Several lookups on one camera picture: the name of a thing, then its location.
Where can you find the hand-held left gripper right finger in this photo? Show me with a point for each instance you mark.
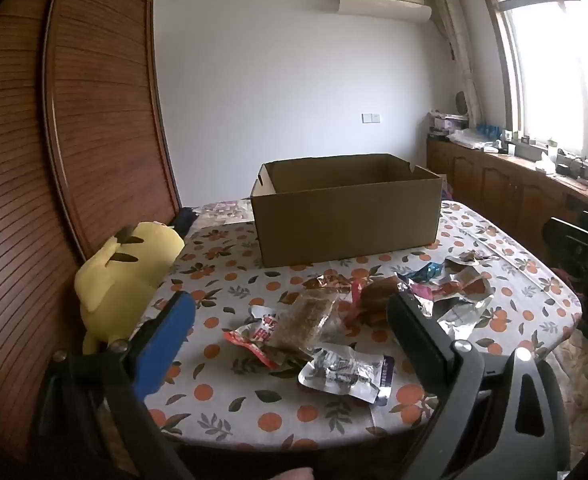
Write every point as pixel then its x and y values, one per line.
pixel 424 342

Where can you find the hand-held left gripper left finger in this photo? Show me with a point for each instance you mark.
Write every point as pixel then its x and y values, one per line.
pixel 166 340

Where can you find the red and white snack packet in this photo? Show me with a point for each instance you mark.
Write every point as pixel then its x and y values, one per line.
pixel 254 335

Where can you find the orange chicken foot snack packet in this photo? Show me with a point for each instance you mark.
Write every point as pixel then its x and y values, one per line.
pixel 329 282

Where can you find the cardboard box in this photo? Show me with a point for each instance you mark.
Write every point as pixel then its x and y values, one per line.
pixel 349 225

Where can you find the person's left hand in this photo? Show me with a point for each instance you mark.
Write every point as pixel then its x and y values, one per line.
pixel 294 475

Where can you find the pink snack packet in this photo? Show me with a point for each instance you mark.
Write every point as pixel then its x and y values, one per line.
pixel 431 291

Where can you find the teal snack packet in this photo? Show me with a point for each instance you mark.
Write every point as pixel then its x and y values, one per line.
pixel 421 272

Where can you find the orange fruit print tablecloth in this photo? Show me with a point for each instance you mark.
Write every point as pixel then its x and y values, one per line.
pixel 224 400

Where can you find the yellow plush toy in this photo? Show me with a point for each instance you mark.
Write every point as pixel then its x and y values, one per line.
pixel 119 270

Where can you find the silver packet with purple edge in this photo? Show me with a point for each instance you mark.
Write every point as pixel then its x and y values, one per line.
pixel 339 370

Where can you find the brown foil snack packet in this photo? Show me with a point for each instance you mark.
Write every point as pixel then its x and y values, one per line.
pixel 469 256

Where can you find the clear packet of brown snack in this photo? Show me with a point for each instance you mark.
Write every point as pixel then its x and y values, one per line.
pixel 304 320

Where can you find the dark cloth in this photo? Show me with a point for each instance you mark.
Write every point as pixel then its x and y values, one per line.
pixel 186 219

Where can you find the wooden sideboard cabinet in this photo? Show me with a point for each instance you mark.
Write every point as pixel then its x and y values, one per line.
pixel 499 185

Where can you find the black chair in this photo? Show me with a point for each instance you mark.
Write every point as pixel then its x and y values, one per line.
pixel 574 250

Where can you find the white plastic bag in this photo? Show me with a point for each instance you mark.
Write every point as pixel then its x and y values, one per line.
pixel 469 137

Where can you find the pink box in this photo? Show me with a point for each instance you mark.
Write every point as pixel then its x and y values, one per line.
pixel 446 121

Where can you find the wooden slatted wardrobe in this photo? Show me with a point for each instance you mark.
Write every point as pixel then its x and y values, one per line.
pixel 74 135

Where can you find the round mirror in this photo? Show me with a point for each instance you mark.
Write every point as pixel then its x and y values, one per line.
pixel 461 102

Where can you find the white curtain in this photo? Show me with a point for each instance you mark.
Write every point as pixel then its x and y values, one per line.
pixel 456 35

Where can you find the window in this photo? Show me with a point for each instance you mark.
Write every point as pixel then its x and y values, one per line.
pixel 559 60

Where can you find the white wall switch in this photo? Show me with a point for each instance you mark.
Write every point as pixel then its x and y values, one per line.
pixel 371 118

